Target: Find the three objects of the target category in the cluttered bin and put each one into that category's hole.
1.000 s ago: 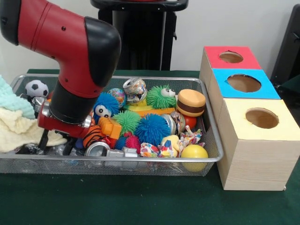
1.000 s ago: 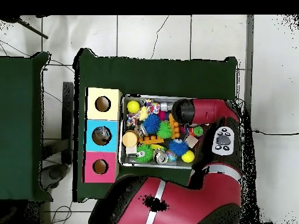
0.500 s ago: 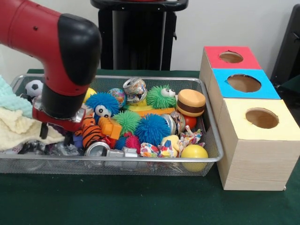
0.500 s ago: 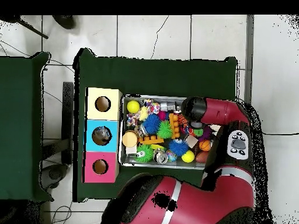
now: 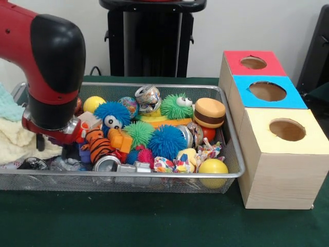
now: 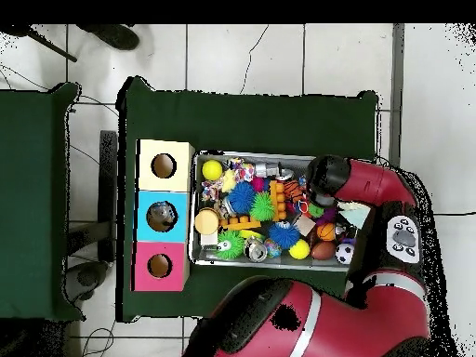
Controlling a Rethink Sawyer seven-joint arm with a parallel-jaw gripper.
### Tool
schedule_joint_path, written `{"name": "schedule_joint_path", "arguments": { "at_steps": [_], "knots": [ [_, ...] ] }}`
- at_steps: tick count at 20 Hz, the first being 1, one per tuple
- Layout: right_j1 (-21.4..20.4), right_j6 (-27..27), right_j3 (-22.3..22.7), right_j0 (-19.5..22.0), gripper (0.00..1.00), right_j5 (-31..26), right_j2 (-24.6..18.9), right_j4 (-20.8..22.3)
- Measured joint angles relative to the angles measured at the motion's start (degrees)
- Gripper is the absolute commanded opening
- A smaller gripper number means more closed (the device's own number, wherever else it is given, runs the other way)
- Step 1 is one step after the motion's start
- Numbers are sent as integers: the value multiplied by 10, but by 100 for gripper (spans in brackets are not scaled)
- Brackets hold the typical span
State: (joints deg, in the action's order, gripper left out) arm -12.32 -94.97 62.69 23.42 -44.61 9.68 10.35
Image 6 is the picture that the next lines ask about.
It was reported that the clear plastic bottle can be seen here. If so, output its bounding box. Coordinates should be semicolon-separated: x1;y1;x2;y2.
146;201;179;229

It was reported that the light blue waffle cloth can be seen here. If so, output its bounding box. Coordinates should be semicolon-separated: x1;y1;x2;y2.
337;202;372;230

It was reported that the wooden box with three holes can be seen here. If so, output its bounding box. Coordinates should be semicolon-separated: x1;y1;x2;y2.
130;139;196;293

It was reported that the plain blue spiky ball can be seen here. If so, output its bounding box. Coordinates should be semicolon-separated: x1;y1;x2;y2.
227;180;257;215

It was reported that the plain green spiky ball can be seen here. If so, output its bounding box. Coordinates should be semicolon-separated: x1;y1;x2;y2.
248;191;276;222

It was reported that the orange toy block with holes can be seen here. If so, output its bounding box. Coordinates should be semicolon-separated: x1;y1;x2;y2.
218;215;262;231

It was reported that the large yellow ball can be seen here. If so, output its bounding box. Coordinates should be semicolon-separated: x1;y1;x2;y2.
201;159;224;182

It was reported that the toy burger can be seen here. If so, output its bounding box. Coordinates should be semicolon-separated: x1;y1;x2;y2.
193;207;220;236

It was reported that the green spiky ball with eyes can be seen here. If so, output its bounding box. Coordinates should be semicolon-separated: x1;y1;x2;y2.
214;230;245;260

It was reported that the crushed printed soda can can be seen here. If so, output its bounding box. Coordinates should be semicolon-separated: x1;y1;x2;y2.
243;236;268;263

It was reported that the blue spiky ball with eyes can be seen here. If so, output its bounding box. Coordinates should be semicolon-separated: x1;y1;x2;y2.
267;221;301;249

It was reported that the dark green table cloth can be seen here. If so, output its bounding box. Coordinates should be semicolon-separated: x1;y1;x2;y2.
116;75;380;324

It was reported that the small yellow ball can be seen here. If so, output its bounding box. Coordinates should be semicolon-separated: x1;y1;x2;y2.
288;238;311;260

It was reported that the small orange basketball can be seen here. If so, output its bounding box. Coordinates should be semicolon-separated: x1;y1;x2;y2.
316;221;337;242

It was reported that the small soccer ball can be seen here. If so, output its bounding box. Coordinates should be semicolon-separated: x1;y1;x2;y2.
334;243;355;265

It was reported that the person's foot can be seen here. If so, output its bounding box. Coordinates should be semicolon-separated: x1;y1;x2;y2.
75;23;141;51

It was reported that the neighbouring green covered table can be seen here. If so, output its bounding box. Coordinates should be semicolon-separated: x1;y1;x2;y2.
0;82;85;323

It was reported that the black tripod leg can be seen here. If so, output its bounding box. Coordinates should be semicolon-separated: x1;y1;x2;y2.
0;23;78;63

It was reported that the shallow wire mesh bin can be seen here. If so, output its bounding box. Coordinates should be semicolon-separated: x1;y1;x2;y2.
188;150;358;271

